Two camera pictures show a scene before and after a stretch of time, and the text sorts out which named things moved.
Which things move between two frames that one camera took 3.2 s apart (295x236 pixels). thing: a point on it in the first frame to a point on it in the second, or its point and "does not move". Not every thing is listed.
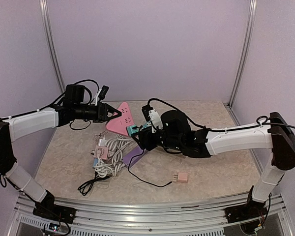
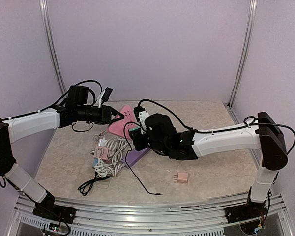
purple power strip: (137, 150) does not move
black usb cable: (141, 179) to (127, 157)
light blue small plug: (96, 161) does not move
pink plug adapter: (181, 177) does not move
